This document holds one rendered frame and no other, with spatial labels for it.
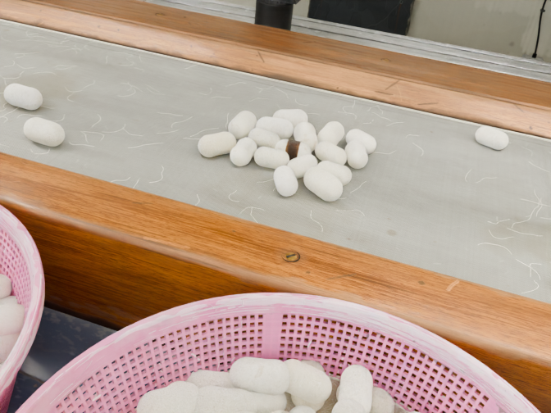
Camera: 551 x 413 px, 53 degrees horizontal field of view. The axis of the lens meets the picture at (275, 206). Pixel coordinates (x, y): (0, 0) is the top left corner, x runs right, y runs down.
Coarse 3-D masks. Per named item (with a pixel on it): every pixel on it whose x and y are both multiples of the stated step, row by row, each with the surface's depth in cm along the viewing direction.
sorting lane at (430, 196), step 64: (0, 64) 61; (64, 64) 63; (128, 64) 64; (192, 64) 66; (0, 128) 50; (64, 128) 51; (128, 128) 52; (192, 128) 53; (320, 128) 56; (384, 128) 57; (448, 128) 59; (192, 192) 44; (256, 192) 45; (384, 192) 47; (448, 192) 48; (512, 192) 49; (384, 256) 40; (448, 256) 41; (512, 256) 41
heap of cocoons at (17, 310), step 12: (0, 276) 34; (0, 288) 34; (0, 300) 34; (12, 300) 34; (0, 312) 31; (12, 312) 32; (24, 312) 32; (0, 324) 31; (12, 324) 32; (0, 336) 32; (12, 336) 32; (0, 348) 31; (12, 348) 32; (0, 360) 31
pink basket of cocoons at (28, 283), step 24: (0, 216) 35; (0, 240) 35; (24, 240) 33; (0, 264) 36; (24, 264) 33; (24, 288) 33; (24, 336) 27; (24, 360) 27; (0, 384) 25; (0, 408) 28
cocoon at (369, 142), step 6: (348, 132) 52; (354, 132) 52; (360, 132) 52; (348, 138) 52; (354, 138) 52; (360, 138) 51; (366, 138) 51; (372, 138) 51; (366, 144) 51; (372, 144) 51; (366, 150) 51; (372, 150) 51
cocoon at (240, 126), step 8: (240, 112) 52; (248, 112) 52; (232, 120) 51; (240, 120) 51; (248, 120) 52; (256, 120) 53; (232, 128) 51; (240, 128) 51; (248, 128) 51; (240, 136) 51
